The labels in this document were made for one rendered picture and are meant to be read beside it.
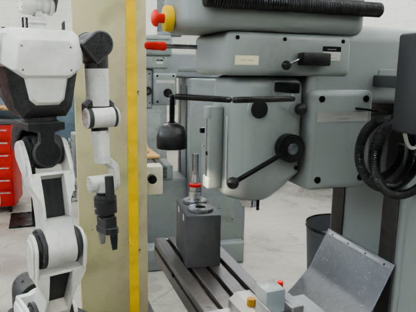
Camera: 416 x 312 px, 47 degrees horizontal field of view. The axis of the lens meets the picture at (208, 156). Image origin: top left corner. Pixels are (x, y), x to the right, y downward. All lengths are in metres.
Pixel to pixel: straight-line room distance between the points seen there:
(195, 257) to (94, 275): 1.54
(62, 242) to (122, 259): 1.41
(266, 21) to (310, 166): 0.38
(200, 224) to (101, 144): 0.52
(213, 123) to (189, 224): 0.52
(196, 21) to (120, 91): 1.86
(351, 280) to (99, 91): 1.10
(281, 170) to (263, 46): 0.31
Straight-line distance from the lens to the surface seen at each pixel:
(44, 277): 1.81
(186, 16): 1.10
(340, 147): 1.27
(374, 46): 1.32
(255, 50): 1.13
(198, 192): 1.75
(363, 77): 1.30
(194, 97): 1.07
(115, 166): 1.91
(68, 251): 1.77
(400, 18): 7.31
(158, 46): 1.27
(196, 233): 1.65
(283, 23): 1.16
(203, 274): 1.65
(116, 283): 3.20
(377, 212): 1.46
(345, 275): 1.55
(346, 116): 1.27
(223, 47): 1.12
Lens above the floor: 1.65
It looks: 10 degrees down
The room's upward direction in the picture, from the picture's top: 1 degrees clockwise
